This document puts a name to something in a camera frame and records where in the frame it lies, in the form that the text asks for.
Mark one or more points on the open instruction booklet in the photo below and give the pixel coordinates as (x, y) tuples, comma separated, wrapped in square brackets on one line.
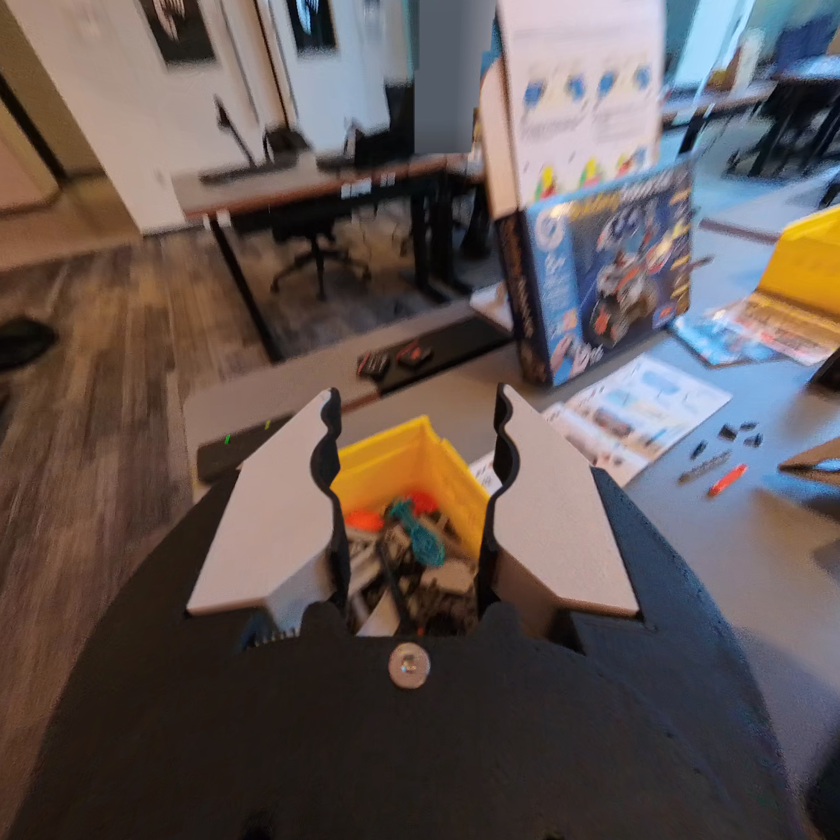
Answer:
[(656, 394)]

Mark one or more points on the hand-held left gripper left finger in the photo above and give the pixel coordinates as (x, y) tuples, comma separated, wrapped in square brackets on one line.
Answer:
[(262, 525)]

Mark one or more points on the grey holed beam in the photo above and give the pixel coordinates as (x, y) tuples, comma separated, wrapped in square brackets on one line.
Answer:
[(705, 467)]

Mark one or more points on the large orange wheel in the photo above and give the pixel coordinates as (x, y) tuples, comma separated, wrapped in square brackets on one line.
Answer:
[(364, 520), (423, 502)]

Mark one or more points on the orange toothed beam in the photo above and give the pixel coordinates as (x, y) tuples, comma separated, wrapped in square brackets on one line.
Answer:
[(727, 480)]

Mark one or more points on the blue cover booklet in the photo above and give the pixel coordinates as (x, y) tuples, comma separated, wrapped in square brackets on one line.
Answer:
[(722, 334)]

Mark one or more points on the pile of building parts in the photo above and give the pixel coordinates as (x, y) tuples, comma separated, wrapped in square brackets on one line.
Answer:
[(420, 584)]

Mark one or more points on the teal plastic tool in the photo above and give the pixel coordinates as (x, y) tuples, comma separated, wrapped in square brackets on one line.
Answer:
[(420, 535)]

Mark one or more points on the black office chair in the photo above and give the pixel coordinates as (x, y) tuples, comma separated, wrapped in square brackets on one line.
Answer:
[(315, 243)]

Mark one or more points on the blue toy robot box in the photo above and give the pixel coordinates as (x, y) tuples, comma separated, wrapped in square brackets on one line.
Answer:
[(604, 275)]

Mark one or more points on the long black pin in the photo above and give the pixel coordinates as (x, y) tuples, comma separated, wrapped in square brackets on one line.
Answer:
[(698, 449)]

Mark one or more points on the yellow plastic bin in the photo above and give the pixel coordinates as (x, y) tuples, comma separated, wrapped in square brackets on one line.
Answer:
[(407, 453), (807, 262)]

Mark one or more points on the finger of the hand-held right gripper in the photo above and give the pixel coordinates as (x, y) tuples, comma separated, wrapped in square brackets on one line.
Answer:
[(820, 453), (823, 478)]

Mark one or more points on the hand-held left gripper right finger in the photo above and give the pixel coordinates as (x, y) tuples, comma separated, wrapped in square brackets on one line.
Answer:
[(564, 525)]

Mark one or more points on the dark wall poster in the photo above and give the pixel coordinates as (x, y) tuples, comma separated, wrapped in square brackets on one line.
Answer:
[(177, 29), (312, 23)]

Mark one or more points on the wood-edged office desk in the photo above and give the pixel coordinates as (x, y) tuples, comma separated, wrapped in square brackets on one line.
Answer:
[(262, 187), (715, 105)]

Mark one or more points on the person's black shoe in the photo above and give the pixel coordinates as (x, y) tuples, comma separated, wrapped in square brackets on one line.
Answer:
[(23, 342)]

